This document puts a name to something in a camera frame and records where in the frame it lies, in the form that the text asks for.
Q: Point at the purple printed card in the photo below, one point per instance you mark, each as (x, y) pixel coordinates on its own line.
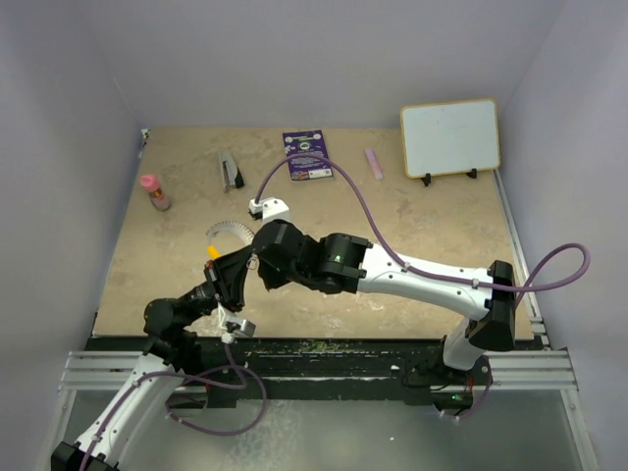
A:
(307, 155)

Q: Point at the key with yellow tag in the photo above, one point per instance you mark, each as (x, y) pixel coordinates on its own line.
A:
(252, 263)

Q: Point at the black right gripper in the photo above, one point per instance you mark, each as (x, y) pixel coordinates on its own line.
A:
(270, 279)

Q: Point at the pink capped small bottle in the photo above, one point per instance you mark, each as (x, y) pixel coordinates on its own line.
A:
(152, 187)

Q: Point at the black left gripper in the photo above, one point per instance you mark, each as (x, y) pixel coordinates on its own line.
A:
(229, 273)

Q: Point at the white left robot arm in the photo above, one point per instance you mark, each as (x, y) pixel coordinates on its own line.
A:
(170, 357)

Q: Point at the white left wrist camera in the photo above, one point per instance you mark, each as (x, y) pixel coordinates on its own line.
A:
(234, 327)

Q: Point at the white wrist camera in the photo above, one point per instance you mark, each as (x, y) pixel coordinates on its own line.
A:
(268, 209)
(234, 327)

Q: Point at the grey black stapler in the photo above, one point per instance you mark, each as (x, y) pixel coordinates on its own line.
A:
(231, 174)

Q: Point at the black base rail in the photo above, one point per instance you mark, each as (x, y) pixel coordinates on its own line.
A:
(410, 371)

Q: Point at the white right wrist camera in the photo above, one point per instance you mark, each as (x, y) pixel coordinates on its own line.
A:
(268, 209)

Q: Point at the pink eraser stick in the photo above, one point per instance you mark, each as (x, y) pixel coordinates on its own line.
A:
(374, 164)

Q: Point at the small whiteboard on stand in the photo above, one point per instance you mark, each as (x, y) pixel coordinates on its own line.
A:
(442, 139)

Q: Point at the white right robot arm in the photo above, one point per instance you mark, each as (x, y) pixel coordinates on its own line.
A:
(346, 263)

